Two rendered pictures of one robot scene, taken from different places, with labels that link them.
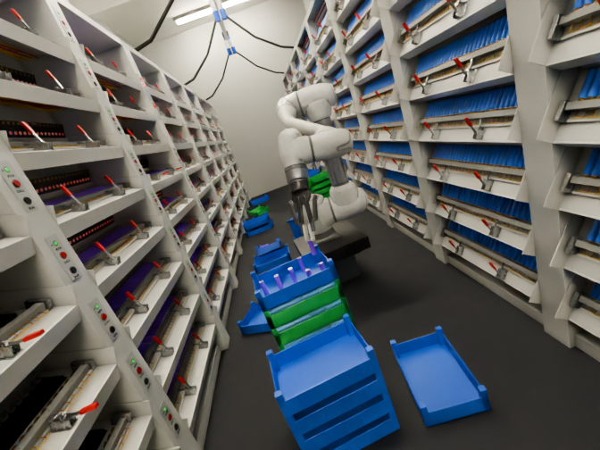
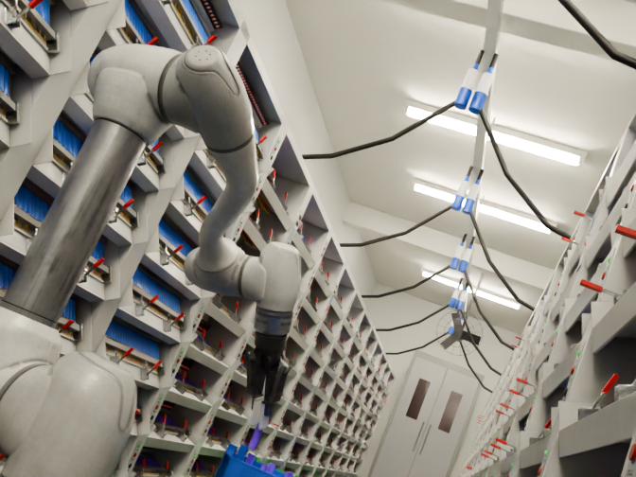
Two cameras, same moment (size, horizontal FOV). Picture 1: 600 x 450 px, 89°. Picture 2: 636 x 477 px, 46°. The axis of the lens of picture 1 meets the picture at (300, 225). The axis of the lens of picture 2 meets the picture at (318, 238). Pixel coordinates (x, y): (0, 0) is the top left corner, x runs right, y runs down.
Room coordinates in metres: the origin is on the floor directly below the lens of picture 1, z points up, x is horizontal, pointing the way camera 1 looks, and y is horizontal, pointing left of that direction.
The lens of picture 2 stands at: (2.90, 0.48, 0.57)
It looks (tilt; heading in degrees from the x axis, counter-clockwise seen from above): 14 degrees up; 197
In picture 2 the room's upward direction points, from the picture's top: 23 degrees clockwise
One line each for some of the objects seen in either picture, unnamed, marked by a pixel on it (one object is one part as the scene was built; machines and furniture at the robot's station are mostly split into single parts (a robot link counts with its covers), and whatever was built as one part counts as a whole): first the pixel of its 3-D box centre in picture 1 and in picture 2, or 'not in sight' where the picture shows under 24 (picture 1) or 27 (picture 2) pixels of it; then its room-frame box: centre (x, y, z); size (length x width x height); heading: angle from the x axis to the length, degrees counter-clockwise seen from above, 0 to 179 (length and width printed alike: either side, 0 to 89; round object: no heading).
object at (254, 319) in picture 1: (269, 313); not in sight; (1.53, 0.34, 0.04); 0.30 x 0.20 x 0.08; 68
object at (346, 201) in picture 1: (334, 154); (65, 228); (1.72, -0.32, 0.73); 0.22 x 0.16 x 0.77; 82
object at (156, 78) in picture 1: (195, 172); not in sight; (2.86, 0.73, 0.88); 0.20 x 0.09 x 1.75; 91
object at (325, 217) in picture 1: (316, 212); (76, 421); (1.75, -0.12, 0.44); 0.18 x 0.16 x 0.22; 82
